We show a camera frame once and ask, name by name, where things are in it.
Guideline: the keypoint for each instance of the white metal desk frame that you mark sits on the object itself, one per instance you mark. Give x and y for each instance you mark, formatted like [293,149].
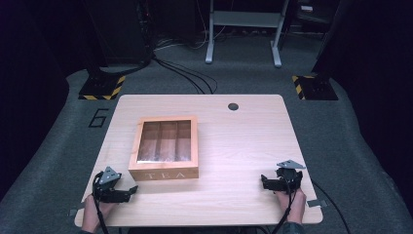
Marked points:
[246,19]

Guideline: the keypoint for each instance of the grey metal table bracket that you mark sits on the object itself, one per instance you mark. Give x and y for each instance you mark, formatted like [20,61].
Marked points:
[316,203]
[74,212]

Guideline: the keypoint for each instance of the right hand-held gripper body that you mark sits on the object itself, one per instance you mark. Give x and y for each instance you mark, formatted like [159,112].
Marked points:
[289,178]

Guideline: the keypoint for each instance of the round black table grommet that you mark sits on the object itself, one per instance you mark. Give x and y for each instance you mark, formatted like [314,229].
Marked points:
[233,106]

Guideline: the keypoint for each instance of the person's right hand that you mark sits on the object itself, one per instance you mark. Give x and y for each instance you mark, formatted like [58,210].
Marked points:
[297,208]

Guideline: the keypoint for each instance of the black stand post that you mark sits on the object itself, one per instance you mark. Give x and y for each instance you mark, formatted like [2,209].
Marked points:
[328,42]
[97,48]

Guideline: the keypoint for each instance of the black yellow striped base plate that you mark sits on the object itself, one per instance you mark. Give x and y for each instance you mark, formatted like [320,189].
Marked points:
[316,88]
[104,87]

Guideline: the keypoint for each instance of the person's left hand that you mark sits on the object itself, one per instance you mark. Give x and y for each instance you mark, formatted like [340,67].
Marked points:
[92,214]

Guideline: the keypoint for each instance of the wooden tea box glass lid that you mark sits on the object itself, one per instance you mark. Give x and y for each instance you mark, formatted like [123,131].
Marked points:
[164,170]

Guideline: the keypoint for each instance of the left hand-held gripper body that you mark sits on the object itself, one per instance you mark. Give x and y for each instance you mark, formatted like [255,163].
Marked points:
[108,194]

